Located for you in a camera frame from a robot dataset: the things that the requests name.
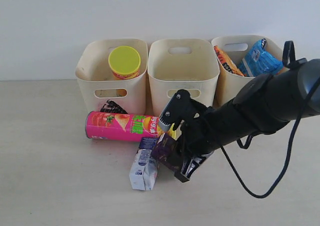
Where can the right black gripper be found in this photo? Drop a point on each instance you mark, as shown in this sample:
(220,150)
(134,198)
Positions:
(195,144)

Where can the purple small carton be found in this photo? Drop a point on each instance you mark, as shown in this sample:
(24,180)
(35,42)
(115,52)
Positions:
(163,151)

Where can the white blue milk carton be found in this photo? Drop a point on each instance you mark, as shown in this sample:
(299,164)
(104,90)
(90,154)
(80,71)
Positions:
(144,169)

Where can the orange noodle packet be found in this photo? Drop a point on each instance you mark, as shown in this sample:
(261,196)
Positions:
(226,62)

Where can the yellow chip can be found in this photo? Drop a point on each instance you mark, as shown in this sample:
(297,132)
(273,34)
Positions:
(124,62)

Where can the blue noodle packet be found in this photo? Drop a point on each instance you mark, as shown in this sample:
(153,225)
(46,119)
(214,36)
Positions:
(259,61)

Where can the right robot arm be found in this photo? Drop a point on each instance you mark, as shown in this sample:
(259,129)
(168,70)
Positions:
(263,106)

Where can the pink chip can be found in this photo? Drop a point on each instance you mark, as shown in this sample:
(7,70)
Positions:
(121,127)

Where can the right cream plastic bin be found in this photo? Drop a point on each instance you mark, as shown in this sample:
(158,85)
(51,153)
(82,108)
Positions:
(228,84)

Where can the cream plastic bin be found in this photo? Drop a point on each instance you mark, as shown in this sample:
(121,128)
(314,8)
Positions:
(175,64)
(228,84)
(95,78)

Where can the middle cream plastic bin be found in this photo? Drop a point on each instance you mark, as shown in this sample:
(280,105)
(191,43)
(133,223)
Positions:
(175,64)

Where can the left cream plastic bin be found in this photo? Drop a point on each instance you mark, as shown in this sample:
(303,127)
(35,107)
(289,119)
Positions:
(95,78)

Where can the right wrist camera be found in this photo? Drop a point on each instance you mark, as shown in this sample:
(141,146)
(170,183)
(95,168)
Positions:
(175,109)

